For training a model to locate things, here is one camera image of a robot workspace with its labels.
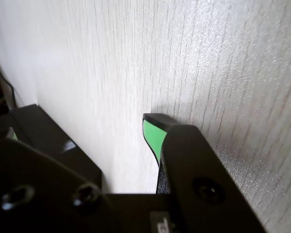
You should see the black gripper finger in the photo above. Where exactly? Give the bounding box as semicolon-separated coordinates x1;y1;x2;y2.
142;113;267;233
0;128;117;233

